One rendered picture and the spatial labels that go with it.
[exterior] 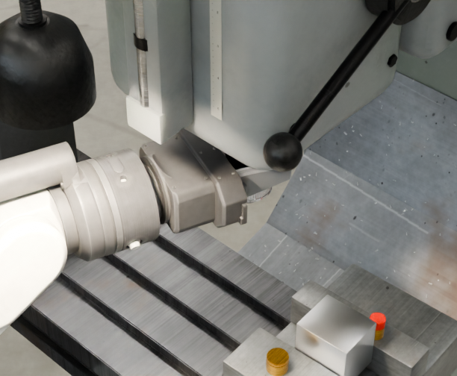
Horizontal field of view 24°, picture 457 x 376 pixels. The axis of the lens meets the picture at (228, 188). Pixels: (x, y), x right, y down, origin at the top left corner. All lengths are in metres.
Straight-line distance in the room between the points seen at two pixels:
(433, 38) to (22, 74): 0.40
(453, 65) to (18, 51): 0.73
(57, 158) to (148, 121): 0.10
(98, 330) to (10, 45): 0.62
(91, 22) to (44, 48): 2.82
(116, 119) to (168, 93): 2.25
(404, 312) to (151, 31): 0.51
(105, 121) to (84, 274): 1.79
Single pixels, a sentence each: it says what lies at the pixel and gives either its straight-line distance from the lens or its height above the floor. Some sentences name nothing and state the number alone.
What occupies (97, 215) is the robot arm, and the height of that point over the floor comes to 1.26.
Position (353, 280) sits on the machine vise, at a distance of 1.22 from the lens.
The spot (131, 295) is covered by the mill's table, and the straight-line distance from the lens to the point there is 1.30.
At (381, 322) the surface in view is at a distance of 1.10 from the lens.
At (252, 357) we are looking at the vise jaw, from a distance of 1.09.
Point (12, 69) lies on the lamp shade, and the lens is 0.70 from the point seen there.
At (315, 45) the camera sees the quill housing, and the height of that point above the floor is 1.43.
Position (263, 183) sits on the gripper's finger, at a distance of 1.01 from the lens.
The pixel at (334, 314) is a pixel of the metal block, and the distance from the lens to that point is 1.08.
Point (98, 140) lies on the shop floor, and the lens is 3.03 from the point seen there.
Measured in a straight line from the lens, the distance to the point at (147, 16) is 0.82.
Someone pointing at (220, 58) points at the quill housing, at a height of 1.42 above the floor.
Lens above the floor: 1.90
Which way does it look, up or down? 42 degrees down
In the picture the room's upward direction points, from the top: straight up
